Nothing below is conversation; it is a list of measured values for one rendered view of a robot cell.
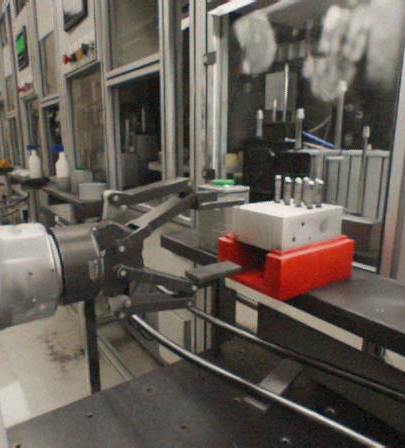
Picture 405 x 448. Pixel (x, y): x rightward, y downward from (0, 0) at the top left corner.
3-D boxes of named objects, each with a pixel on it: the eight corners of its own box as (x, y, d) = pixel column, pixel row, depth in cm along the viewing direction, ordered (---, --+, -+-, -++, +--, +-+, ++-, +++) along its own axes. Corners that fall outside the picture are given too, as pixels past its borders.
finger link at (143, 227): (105, 249, 40) (99, 238, 39) (184, 198, 44) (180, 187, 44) (120, 258, 37) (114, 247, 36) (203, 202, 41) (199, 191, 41)
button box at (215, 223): (196, 246, 69) (195, 182, 67) (228, 239, 74) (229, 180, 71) (222, 256, 63) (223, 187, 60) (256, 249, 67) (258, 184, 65)
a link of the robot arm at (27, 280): (-19, 240, 27) (63, 229, 30) (-29, 219, 34) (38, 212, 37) (-4, 351, 29) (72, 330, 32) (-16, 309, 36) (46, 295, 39)
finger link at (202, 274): (198, 277, 43) (198, 283, 44) (243, 266, 47) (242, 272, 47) (184, 270, 46) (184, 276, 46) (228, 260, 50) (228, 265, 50)
